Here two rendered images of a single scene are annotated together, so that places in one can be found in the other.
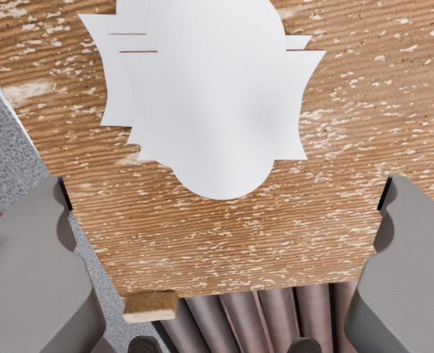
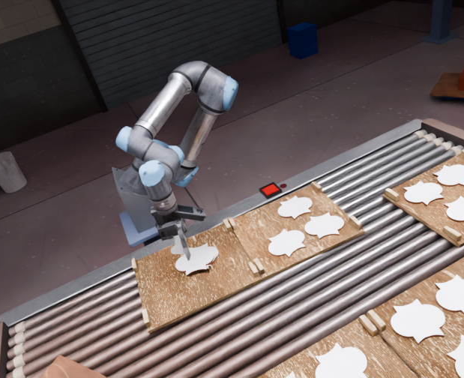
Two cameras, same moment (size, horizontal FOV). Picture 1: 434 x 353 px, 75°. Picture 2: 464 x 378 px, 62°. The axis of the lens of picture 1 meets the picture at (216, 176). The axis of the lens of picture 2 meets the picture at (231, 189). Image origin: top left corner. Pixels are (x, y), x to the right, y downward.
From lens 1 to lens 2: 1.32 m
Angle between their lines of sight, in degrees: 60
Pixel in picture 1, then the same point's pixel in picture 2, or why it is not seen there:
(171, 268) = (148, 268)
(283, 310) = (123, 307)
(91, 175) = not seen: hidden behind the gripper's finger
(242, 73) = (201, 260)
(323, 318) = (118, 322)
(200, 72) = (200, 255)
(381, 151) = (188, 295)
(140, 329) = (112, 272)
